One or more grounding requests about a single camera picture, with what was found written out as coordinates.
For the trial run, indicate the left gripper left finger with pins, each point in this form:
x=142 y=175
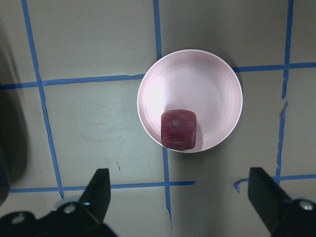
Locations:
x=96 y=196

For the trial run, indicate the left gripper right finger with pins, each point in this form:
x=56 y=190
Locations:
x=269 y=200

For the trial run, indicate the red apple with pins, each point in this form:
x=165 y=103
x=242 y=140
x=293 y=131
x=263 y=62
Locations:
x=178 y=129

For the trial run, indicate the pink plate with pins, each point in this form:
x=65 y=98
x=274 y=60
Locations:
x=196 y=81

